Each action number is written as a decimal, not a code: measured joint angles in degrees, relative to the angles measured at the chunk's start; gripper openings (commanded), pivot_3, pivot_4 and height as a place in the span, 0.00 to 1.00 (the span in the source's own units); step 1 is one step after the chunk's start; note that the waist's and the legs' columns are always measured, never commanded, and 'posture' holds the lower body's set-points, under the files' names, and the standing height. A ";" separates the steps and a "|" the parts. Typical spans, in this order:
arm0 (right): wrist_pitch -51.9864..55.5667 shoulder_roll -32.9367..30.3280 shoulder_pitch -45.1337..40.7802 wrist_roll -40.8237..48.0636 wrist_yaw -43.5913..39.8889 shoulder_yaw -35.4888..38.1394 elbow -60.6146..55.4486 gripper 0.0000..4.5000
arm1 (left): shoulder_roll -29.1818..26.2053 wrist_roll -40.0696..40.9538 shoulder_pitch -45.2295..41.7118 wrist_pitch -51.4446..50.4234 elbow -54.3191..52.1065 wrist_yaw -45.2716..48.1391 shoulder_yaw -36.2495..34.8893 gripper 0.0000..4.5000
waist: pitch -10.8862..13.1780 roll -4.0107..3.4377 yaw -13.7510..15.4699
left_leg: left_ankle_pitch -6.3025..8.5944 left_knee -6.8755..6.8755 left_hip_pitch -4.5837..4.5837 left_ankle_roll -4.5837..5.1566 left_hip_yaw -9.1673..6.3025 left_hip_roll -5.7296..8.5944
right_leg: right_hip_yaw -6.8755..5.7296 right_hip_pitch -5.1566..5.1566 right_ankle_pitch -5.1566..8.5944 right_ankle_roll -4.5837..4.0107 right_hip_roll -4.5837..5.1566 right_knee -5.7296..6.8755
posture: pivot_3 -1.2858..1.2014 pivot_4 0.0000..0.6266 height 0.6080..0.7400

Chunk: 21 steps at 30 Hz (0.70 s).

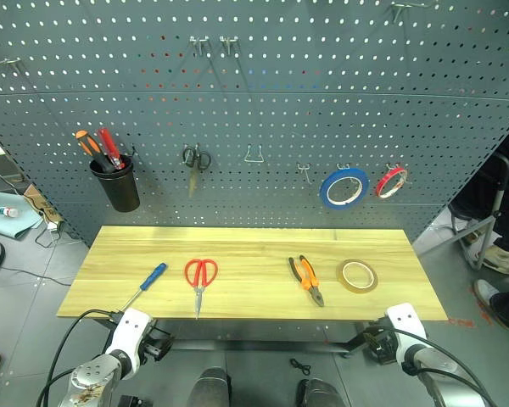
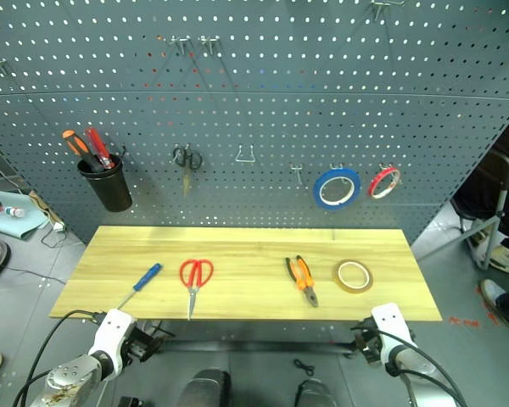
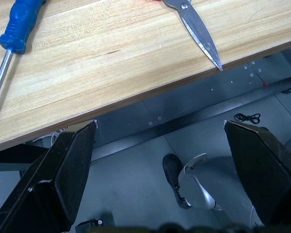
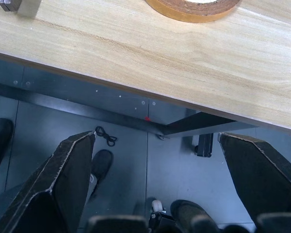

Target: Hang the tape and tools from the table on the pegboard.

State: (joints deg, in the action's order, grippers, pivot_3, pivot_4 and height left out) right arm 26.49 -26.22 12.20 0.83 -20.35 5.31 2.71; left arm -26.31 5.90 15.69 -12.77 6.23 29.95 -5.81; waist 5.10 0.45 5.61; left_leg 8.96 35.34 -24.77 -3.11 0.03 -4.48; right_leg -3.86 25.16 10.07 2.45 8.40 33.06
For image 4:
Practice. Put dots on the black metal table frame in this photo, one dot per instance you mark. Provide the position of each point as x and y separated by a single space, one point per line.
87 109

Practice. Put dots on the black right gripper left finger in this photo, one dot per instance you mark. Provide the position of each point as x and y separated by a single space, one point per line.
51 194

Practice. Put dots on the grey metal object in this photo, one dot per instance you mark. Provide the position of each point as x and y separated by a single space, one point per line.
29 8

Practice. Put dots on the black table leg foot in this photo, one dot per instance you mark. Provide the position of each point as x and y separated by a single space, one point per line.
205 145

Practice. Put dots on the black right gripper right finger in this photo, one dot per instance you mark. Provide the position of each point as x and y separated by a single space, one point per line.
262 174

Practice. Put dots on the white caster wheel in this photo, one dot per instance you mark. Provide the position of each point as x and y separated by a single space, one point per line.
158 205

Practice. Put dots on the dark olive rounded foot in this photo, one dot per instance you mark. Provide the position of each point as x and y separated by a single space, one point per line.
186 213

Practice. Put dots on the brown adhesive tape roll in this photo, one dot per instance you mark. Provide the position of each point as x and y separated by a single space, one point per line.
196 15

